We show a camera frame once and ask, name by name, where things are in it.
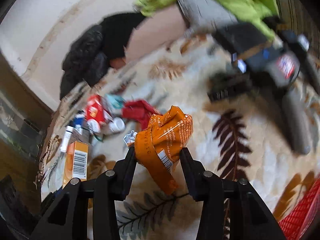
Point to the black puffer jacket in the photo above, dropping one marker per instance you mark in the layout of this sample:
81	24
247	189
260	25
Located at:
85	61

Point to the red crumpled wrapper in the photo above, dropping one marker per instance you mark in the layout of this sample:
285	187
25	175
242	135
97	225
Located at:
139	111

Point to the red plastic mesh basket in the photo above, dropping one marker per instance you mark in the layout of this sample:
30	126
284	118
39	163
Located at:
297	222

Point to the orange carton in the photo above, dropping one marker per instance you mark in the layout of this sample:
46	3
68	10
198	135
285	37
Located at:
158	145

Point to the blue white medicine box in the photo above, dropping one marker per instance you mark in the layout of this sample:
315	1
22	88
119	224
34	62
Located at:
78	121

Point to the black cloth garment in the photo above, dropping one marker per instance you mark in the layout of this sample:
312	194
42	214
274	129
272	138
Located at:
117	30

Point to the white bottle cap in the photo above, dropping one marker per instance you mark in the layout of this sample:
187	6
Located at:
116	125

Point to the orange barcode box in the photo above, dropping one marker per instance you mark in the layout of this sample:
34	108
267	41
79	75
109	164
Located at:
76	162

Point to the red white snack packet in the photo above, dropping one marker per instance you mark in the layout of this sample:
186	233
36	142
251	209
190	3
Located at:
97	117

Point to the white long medicine box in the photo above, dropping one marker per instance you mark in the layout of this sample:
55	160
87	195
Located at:
66	138

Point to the teal small packet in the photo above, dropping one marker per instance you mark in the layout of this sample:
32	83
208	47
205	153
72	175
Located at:
114	104

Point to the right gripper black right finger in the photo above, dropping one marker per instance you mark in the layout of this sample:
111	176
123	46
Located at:
206	187

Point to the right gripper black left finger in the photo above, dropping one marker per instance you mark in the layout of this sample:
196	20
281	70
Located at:
111	186

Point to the leaf-patterned bed blanket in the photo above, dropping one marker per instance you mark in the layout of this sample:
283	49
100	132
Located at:
233	138

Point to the grey quilted pillow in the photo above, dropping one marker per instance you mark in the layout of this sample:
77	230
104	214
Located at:
205	16

